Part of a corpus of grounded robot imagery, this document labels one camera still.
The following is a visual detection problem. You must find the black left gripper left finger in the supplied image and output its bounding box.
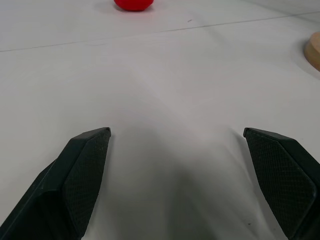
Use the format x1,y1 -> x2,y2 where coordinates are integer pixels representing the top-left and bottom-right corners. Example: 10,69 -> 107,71
0,127 -> 112,240

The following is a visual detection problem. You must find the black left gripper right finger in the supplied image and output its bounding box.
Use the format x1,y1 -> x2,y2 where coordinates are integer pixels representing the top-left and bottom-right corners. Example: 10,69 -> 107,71
243,127 -> 320,240

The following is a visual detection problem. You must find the red round object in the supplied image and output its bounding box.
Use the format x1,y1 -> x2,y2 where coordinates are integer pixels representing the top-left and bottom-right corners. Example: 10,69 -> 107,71
113,0 -> 154,12

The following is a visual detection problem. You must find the round wooden board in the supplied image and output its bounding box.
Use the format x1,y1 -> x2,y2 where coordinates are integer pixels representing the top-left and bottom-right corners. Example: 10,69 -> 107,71
303,31 -> 320,71

